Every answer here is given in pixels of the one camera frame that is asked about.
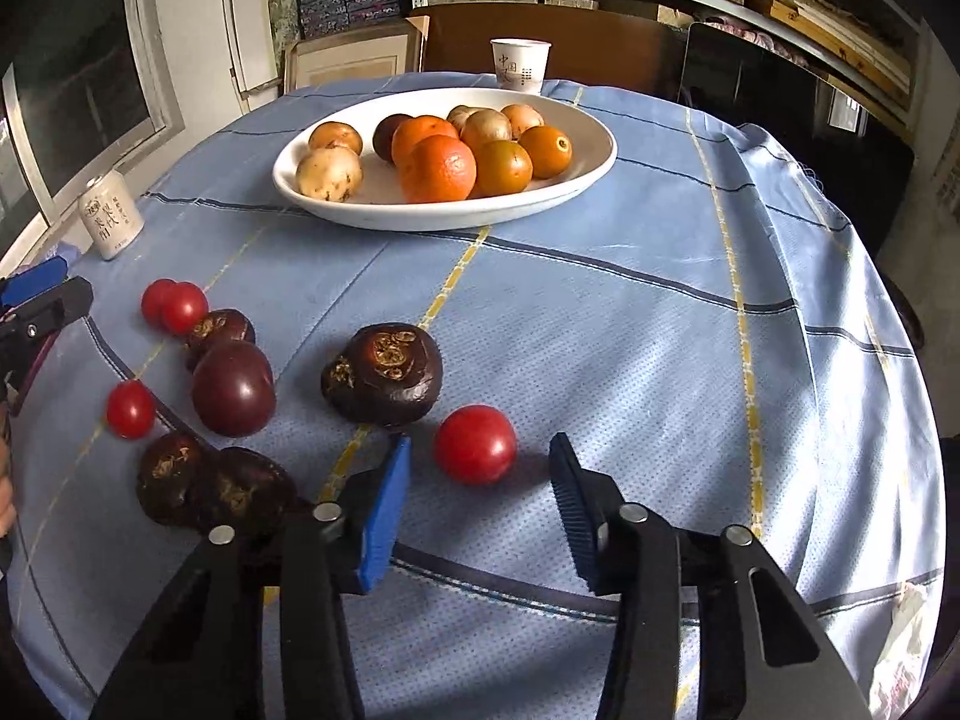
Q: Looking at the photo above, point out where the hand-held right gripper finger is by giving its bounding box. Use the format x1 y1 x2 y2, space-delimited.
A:
0 275 95 350
0 256 70 312

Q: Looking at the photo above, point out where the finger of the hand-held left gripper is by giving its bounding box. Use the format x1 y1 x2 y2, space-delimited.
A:
90 433 413 720
547 431 875 720

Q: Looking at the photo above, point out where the red tomato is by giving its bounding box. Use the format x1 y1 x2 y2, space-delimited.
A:
141 279 177 331
434 405 518 485
106 380 157 440
160 281 209 336

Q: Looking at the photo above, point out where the white oval plate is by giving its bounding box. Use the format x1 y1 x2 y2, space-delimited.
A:
271 87 618 232

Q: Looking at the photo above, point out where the large orange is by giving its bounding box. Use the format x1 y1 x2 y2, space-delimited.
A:
397 135 478 203

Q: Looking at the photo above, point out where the person's left hand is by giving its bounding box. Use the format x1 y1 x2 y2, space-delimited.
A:
0 431 17 537

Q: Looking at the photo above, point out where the white printed can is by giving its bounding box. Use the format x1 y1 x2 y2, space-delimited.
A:
79 171 145 262

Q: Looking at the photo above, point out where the dark brown water chestnut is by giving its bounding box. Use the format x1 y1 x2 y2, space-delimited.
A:
196 447 301 541
136 431 207 527
321 323 444 428
185 309 256 370

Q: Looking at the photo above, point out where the blue checked tablecloth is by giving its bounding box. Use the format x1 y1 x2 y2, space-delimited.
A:
7 75 946 720

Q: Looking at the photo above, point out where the dark purple plum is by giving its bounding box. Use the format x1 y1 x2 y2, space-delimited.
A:
191 340 276 438
373 113 413 163

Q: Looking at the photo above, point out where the white framed window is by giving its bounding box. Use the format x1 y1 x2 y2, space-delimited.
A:
0 0 185 241

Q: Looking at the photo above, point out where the white door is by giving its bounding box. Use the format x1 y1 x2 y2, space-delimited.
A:
154 0 278 115

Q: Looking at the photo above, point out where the white plastic wrapper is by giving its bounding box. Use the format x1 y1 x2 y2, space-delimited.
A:
870 577 942 713

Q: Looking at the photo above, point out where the small orange citrus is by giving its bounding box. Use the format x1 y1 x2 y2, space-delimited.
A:
473 139 534 197
517 125 573 180

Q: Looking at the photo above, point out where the wooden framed picture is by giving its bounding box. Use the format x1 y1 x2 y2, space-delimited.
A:
283 22 421 96

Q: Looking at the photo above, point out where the black panel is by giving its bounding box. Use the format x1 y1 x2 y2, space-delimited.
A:
679 22 916 241

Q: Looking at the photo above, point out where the white paper cup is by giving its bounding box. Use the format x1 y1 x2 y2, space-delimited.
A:
491 38 552 96

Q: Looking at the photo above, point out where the brown cardboard sheet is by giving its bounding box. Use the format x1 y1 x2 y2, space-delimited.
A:
409 4 683 95

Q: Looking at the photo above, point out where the stack of yellow wooden boxes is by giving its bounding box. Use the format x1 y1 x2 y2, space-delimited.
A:
757 0 912 112

